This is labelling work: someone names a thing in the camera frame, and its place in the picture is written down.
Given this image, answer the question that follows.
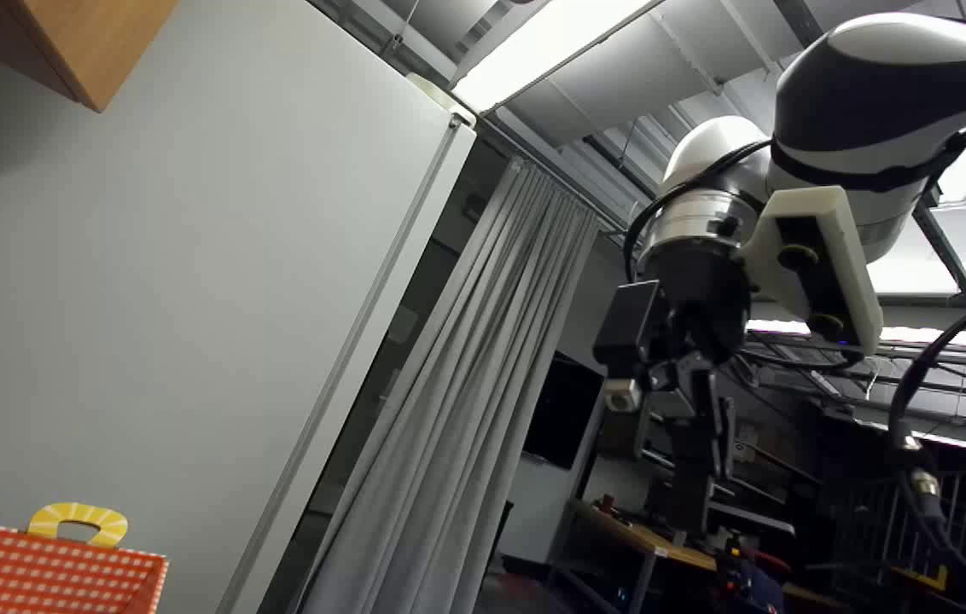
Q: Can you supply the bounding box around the blue background object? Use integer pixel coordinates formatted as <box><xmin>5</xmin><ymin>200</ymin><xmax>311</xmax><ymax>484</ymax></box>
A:
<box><xmin>715</xmin><ymin>543</ymin><xmax>787</xmax><ymax>614</ymax></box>

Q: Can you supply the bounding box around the black monitor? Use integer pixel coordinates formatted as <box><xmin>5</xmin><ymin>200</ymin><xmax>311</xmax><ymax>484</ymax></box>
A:
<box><xmin>523</xmin><ymin>349</ymin><xmax>611</xmax><ymax>473</ymax></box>

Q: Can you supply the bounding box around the plain wooden upper cabinet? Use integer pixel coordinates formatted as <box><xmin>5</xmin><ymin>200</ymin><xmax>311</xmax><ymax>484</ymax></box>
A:
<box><xmin>0</xmin><ymin>0</ymin><xmax>179</xmax><ymax>117</ymax></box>

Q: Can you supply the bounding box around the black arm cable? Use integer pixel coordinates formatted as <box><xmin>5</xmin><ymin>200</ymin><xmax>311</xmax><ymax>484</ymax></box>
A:
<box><xmin>622</xmin><ymin>136</ymin><xmax>777</xmax><ymax>287</ymax></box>

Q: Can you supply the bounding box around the grey curtain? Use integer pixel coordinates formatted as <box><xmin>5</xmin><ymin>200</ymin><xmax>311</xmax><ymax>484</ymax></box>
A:
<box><xmin>293</xmin><ymin>153</ymin><xmax>603</xmax><ymax>614</ymax></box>

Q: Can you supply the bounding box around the long ceiling light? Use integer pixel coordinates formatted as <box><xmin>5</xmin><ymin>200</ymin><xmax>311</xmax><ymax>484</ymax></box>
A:
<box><xmin>451</xmin><ymin>0</ymin><xmax>665</xmax><ymax>117</ymax></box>

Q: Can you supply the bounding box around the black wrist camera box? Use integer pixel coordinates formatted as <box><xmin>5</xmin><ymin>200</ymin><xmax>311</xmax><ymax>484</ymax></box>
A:
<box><xmin>589</xmin><ymin>277</ymin><xmax>665</xmax><ymax>381</ymax></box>

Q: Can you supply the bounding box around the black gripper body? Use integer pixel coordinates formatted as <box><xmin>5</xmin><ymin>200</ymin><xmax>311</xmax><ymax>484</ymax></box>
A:
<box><xmin>641</xmin><ymin>241</ymin><xmax>756</xmax><ymax>368</ymax></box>

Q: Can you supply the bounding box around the yellow plastic handle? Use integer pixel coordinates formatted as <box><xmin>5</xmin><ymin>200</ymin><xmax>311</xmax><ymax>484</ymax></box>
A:
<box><xmin>25</xmin><ymin>499</ymin><xmax>133</xmax><ymax>554</ymax></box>

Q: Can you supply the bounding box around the orange mesh basket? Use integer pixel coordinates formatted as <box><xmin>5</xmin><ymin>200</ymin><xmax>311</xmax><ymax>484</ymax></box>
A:
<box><xmin>0</xmin><ymin>516</ymin><xmax>175</xmax><ymax>614</ymax></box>

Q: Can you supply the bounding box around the white wrist mount plate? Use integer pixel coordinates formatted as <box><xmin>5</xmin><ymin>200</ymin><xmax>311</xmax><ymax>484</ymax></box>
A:
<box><xmin>741</xmin><ymin>182</ymin><xmax>888</xmax><ymax>355</ymax></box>

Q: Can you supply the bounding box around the wooden background table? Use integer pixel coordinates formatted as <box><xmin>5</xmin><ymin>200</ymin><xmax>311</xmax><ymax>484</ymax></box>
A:
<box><xmin>567</xmin><ymin>493</ymin><xmax>724</xmax><ymax>614</ymax></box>

